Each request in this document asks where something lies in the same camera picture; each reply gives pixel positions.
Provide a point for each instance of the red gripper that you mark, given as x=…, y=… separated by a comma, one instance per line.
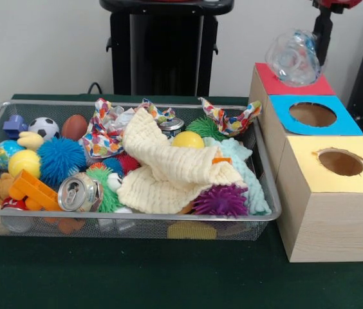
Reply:
x=340, y=3

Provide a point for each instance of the crushed bottle with blue label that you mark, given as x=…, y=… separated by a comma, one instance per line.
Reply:
x=292, y=61

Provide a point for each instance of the colourful polka dot cloth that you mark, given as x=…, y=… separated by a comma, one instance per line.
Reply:
x=233, y=122

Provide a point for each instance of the light blue waffle cloth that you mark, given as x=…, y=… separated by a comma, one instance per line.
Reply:
x=255, y=193

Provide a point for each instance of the cream waffle cloth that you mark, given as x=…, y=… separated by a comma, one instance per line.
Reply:
x=155, y=193

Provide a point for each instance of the wooden box with three holes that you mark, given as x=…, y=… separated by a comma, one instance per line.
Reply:
x=329, y=225

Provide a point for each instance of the purple spiky rubber ball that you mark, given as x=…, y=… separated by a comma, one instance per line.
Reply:
x=220, y=201

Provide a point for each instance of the colourful heart print cloth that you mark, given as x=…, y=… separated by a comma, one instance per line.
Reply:
x=104, y=141

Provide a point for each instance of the green spiky rubber ball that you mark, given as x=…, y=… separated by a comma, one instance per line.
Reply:
x=109, y=199

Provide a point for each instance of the blue spiky rubber ball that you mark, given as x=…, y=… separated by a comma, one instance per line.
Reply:
x=62, y=159

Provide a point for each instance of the crushed silver drink can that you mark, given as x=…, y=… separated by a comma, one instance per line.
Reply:
x=78, y=193

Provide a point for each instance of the plain yellow ball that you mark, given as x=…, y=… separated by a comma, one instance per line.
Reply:
x=24, y=164

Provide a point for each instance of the long orange building brick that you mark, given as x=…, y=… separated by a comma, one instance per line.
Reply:
x=33, y=191

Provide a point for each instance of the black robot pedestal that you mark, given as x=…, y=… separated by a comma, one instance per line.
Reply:
x=165, y=54

